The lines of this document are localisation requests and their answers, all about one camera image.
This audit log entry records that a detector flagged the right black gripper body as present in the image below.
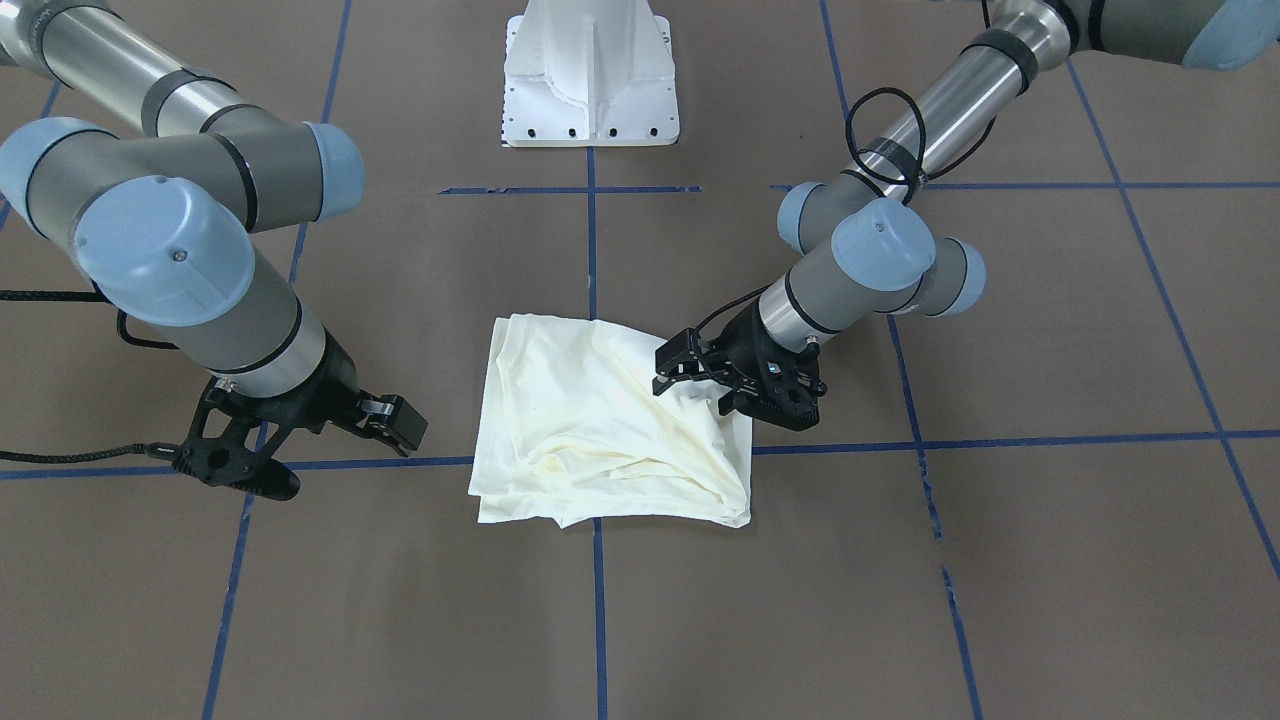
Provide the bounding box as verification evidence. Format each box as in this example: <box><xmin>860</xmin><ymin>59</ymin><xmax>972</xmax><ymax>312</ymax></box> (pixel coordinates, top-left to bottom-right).
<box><xmin>172</xmin><ymin>332</ymin><xmax>366</xmax><ymax>501</ymax></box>

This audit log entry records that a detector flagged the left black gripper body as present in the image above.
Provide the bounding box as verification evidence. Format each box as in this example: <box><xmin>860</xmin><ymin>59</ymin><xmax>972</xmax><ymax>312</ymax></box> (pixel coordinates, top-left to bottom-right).
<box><xmin>701</xmin><ymin>300</ymin><xmax>827</xmax><ymax>432</ymax></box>

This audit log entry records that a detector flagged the cream long-sleeve cat shirt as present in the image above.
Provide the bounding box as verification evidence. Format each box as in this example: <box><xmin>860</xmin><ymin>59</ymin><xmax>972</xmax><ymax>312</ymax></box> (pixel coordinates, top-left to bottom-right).
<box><xmin>468</xmin><ymin>314</ymin><xmax>753</xmax><ymax>528</ymax></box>

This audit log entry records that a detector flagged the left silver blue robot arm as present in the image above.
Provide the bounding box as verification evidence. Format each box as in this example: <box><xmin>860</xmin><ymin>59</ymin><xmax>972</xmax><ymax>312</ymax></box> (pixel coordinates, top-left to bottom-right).
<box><xmin>652</xmin><ymin>1</ymin><xmax>1279</xmax><ymax>430</ymax></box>

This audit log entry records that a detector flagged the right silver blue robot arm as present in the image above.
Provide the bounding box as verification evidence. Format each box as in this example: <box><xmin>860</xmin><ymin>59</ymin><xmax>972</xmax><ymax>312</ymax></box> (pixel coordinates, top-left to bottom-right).
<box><xmin>3</xmin><ymin>1</ymin><xmax>428</xmax><ymax>501</ymax></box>

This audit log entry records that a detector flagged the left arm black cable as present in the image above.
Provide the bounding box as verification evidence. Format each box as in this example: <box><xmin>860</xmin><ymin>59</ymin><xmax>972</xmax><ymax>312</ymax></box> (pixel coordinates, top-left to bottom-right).
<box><xmin>845</xmin><ymin>86</ymin><xmax>1001</xmax><ymax>191</ymax></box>

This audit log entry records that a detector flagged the white camera pedestal column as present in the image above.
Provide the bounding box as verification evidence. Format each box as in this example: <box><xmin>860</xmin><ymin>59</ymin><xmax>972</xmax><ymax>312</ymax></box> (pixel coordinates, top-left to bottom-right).
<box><xmin>500</xmin><ymin>1</ymin><xmax>681</xmax><ymax>149</ymax></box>

